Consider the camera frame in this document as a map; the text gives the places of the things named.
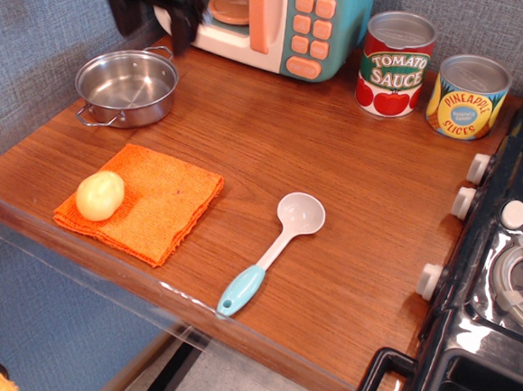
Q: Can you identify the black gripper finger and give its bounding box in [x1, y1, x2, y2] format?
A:
[108, 0, 143, 36]
[169, 7, 206, 56]

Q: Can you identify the small metal pot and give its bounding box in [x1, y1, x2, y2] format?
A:
[74, 46, 180, 129]

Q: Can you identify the toy microwave teal pink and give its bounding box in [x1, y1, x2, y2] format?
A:
[146, 0, 377, 88]

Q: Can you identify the orange folded cloth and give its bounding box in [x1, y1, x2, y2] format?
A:
[53, 144, 224, 267]

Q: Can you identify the yellow toy potato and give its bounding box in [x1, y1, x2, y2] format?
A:
[75, 171, 125, 221]

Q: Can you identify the tomato sauce can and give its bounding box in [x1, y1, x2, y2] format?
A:
[354, 10, 437, 118]

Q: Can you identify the pineapple slices can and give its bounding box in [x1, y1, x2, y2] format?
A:
[425, 54, 513, 141]

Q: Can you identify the black toy stove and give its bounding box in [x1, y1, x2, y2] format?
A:
[357, 103, 523, 391]

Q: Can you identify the white ladle teal handle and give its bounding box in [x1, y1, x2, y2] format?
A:
[216, 191, 326, 317]

